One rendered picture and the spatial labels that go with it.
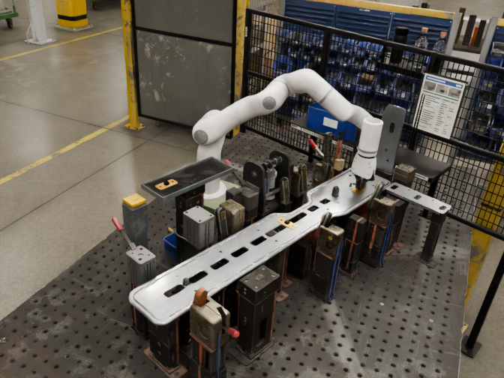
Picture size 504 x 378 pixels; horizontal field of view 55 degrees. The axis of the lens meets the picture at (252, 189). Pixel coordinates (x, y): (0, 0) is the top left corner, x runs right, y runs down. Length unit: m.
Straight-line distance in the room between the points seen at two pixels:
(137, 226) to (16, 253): 1.90
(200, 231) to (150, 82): 3.38
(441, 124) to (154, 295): 1.67
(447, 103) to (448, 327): 1.08
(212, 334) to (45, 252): 2.26
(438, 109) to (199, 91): 2.68
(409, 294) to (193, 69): 3.14
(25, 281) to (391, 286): 2.22
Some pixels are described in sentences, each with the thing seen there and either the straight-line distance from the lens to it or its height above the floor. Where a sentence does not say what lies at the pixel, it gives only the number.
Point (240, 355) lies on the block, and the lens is 1.83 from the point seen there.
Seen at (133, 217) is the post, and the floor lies 1.11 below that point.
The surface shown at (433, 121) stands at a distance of 2.63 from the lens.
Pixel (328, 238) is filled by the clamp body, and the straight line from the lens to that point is 1.90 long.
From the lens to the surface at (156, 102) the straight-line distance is 5.04.
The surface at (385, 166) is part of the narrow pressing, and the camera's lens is 2.48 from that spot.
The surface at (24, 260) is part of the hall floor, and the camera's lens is 3.54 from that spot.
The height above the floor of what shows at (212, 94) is 0.55.
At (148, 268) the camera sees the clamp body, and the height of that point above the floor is 1.03.
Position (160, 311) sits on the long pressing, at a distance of 1.56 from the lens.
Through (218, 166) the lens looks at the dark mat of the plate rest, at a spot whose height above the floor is 1.16.
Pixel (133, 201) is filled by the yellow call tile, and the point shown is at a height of 1.16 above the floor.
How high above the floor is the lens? 2.09
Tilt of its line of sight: 30 degrees down
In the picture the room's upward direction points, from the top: 4 degrees clockwise
